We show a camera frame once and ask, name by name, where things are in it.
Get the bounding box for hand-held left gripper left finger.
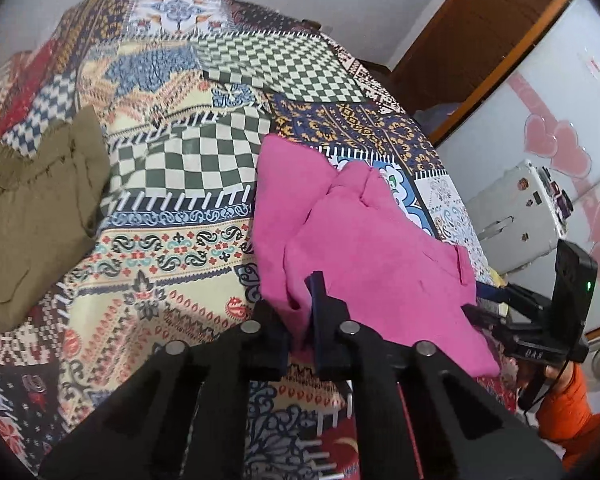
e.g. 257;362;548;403
39;302;291;480

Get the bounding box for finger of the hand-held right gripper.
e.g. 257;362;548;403
462;304;504;333
475;282;511;308

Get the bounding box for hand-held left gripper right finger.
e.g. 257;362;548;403
305;271;566;480

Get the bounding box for pink pants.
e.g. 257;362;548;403
252;135;501;378

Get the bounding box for olive green pants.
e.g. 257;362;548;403
0;106;112;333

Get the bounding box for person's right hand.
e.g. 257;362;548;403
516;358;534;394

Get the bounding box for white case with stickers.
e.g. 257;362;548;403
465;160;576;276

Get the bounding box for blue-grey cloth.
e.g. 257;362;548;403
415;102;461;146

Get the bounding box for patterned patchwork bed sheet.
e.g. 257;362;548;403
0;0;526;480

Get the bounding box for white wardrobe with pink hearts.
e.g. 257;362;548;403
435;0;600;341

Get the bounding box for brown wooden door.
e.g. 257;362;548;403
387;0;577;147

